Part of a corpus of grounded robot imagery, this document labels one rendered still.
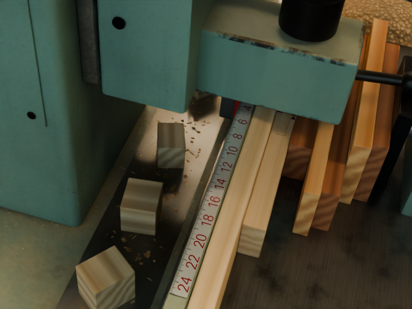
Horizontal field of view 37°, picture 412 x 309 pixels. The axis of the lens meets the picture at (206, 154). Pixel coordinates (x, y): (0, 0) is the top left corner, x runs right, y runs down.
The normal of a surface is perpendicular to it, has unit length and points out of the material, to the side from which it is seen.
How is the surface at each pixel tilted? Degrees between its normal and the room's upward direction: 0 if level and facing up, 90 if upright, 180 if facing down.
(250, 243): 90
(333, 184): 0
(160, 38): 90
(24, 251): 0
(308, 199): 90
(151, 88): 90
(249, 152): 0
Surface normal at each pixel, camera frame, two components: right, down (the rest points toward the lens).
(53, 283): 0.07, -0.69
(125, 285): 0.61, 0.61
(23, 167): -0.27, 0.68
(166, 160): 0.07, 0.72
